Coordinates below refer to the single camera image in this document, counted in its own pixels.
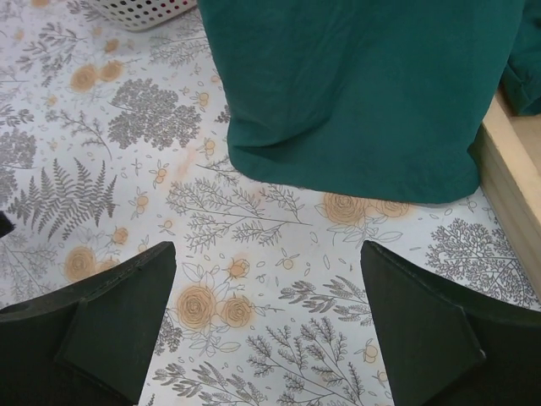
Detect floral patterned table mat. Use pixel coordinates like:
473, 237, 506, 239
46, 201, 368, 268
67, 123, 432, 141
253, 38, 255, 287
1, 1, 540, 405

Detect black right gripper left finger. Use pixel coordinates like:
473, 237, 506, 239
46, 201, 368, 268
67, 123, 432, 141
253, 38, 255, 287
1, 241, 176, 405

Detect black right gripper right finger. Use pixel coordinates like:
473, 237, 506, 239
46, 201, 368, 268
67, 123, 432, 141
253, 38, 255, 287
360, 241, 540, 406

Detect dark green hanging shorts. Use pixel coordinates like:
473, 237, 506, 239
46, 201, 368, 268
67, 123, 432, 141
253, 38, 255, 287
199, 1, 540, 204

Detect right wooden clothes rack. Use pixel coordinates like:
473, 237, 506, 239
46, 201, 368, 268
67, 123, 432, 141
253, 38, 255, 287
472, 89, 540, 310

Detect white plastic laundry basket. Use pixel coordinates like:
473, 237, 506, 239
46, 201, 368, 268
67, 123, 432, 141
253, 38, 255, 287
87, 0, 197, 32

